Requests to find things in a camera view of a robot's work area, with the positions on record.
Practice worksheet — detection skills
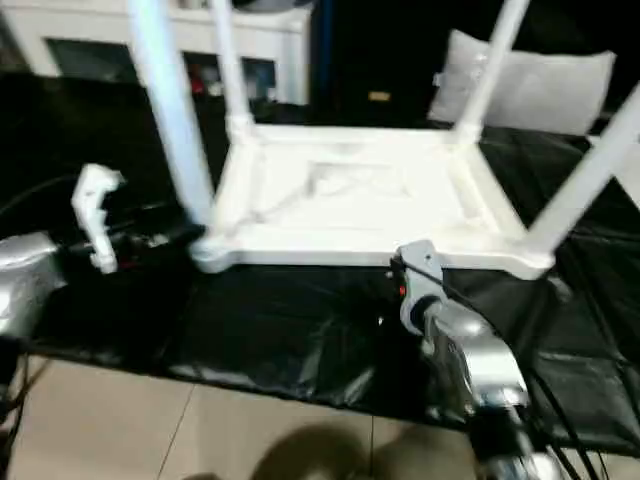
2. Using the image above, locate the white plastic table top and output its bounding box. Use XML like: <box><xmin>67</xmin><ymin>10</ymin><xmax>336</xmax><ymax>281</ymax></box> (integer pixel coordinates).
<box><xmin>189</xmin><ymin>122</ymin><xmax>556</xmax><ymax>281</ymax></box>

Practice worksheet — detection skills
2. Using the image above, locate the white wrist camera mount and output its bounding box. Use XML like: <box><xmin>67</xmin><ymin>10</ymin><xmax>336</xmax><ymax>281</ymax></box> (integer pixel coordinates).
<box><xmin>69</xmin><ymin>163</ymin><xmax>126</xmax><ymax>274</ymax></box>
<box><xmin>394</xmin><ymin>239</ymin><xmax>446</xmax><ymax>336</ymax></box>

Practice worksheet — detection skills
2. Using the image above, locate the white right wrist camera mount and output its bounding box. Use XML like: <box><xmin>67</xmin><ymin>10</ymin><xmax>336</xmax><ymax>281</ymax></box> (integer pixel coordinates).
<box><xmin>394</xmin><ymin>239</ymin><xmax>446</xmax><ymax>336</ymax></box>

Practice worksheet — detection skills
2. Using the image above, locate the black mat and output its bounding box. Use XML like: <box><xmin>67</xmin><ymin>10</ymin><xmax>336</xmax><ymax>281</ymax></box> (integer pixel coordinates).
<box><xmin>0</xmin><ymin>72</ymin><xmax>640</xmax><ymax>456</ymax></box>

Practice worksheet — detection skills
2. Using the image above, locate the grey cushion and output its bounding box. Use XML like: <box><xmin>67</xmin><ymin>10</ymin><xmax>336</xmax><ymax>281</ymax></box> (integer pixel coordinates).
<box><xmin>428</xmin><ymin>28</ymin><xmax>617</xmax><ymax>135</ymax></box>

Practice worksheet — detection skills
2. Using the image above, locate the grey bag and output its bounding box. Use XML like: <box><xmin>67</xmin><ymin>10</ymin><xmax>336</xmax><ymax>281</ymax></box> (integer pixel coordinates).
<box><xmin>234</xmin><ymin>0</ymin><xmax>314</xmax><ymax>14</ymax></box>

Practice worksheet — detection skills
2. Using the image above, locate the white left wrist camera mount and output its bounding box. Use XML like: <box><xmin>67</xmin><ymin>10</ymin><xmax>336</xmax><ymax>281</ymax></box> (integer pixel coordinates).
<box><xmin>69</xmin><ymin>163</ymin><xmax>126</xmax><ymax>274</ymax></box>

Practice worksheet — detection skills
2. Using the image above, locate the white cabinet with glass doors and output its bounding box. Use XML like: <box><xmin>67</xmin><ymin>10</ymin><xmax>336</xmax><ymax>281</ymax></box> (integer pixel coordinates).
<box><xmin>0</xmin><ymin>0</ymin><xmax>311</xmax><ymax>106</ymax></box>

